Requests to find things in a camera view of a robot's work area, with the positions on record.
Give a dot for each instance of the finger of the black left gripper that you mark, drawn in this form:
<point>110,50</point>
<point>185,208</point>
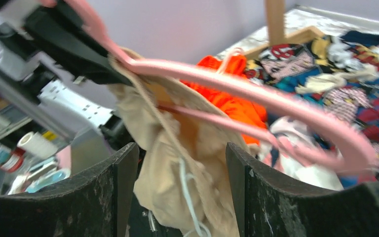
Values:
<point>58,32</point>

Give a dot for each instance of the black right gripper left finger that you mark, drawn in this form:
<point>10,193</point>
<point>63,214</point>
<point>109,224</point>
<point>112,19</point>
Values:
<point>93,203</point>

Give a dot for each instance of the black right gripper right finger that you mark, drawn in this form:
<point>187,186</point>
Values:
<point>268,203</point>

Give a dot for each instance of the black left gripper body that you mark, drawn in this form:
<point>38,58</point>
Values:
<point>20,65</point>

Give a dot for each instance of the beige shorts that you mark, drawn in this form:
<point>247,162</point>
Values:
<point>183,180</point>

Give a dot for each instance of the orange mesh shorts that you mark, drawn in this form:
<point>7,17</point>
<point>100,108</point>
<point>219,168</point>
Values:
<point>236,108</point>

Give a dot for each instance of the pink hanger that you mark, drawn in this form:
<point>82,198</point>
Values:
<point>241,91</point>

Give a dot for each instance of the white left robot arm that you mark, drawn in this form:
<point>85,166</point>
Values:
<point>104,121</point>

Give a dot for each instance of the comic print shorts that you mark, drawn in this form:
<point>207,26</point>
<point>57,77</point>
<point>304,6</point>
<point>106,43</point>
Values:
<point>341,74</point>

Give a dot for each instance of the wooden clothes rack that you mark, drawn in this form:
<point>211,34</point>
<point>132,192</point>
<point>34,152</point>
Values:
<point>275,19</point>

